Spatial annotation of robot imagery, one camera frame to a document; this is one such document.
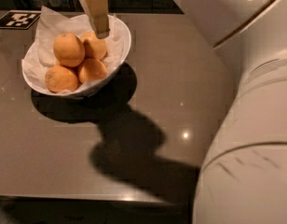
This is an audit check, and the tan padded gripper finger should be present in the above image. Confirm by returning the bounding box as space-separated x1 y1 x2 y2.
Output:
79 0 110 38

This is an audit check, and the orange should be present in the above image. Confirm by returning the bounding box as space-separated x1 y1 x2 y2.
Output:
80 31 107 60
45 65 79 93
77 59 107 83
53 33 85 67

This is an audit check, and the black white fiducial marker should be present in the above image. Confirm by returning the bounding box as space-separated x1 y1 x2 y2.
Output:
0 10 41 30

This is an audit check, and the white bowl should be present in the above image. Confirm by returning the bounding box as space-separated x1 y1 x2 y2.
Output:
21 13 132 99

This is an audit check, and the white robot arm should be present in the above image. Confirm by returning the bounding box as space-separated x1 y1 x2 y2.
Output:
173 0 287 224

